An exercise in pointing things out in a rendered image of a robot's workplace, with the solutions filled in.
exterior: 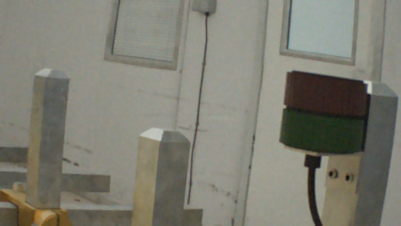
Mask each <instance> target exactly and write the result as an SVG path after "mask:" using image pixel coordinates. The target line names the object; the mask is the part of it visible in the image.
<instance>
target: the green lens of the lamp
mask: <svg viewBox="0 0 401 226"><path fill-rule="evenodd" d="M363 131H364V119H361V120H355V119H338V118H333V117H323V116H317V115H312V114H304V113H299V112H293V111H289V110H287V109H286V108H283V111H282V117H281V129H280V135H279V142H280V143H283V144H286V145H289V146H292V147H298V148H302V149H303V148H307V149H314V150H319V151H325V152H328V151H330V152H346V153H351V152H360V151H361V148H362V138H363Z"/></svg>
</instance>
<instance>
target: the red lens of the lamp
mask: <svg viewBox="0 0 401 226"><path fill-rule="evenodd" d="M368 86H369V84H368V83H359V82H351V81H344V80H338V79H327V78H322V77H316V76H312V75H306V74H297V73H292V72H286V81H285V87H284V91H285V94H284V104H285V105H287V106H290V107H297V108H302V109H310V110H315V111H320V112H330V113H336V114H348V115H358V116H364V115H365V112H366V106H367V91H368Z"/></svg>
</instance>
